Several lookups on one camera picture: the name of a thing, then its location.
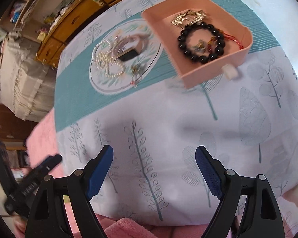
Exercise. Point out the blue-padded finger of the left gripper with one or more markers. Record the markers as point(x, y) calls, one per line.
point(46, 166)

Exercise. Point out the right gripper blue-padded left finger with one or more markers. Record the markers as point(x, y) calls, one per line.
point(48, 216)

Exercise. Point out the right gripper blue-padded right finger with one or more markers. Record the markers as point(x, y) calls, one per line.
point(261, 216)

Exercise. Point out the pink strap smart watch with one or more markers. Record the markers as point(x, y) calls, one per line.
point(126, 48)

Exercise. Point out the gold sparkly brooch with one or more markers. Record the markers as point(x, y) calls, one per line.
point(188, 17)

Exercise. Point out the teal flower brooch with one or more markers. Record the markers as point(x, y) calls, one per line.
point(201, 46)

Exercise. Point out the white lace covered furniture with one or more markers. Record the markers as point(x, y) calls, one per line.
point(27, 86)

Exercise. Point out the wooden dresser with drawers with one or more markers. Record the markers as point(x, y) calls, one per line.
point(79, 14)

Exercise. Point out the small green flower brooch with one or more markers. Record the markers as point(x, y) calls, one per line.
point(137, 72)

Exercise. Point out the white price tag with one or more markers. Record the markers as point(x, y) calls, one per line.
point(230, 72)

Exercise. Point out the pink plastic tray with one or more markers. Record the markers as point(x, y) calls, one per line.
point(228, 41)

